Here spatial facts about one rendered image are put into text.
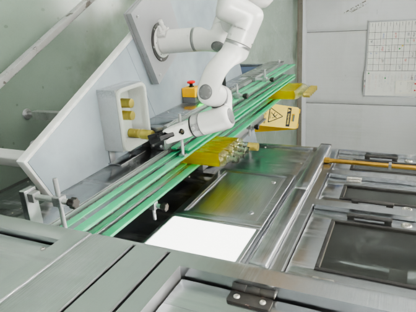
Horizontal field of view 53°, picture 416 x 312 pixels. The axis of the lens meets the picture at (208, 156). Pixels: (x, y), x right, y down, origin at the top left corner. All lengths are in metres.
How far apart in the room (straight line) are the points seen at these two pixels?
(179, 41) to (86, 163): 0.61
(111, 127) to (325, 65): 6.22
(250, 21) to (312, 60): 6.21
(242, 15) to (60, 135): 0.67
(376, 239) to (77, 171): 1.01
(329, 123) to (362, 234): 6.23
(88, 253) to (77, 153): 0.77
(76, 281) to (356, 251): 0.97
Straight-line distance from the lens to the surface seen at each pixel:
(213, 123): 1.31
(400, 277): 1.34
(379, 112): 7.54
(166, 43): 1.73
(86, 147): 1.47
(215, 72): 1.27
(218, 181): 1.79
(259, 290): 0.59
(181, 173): 1.65
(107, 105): 1.48
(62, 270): 0.68
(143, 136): 1.46
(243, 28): 1.32
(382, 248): 1.45
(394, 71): 7.38
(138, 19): 1.67
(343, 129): 7.67
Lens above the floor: 1.71
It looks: 24 degrees down
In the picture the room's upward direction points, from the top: 95 degrees clockwise
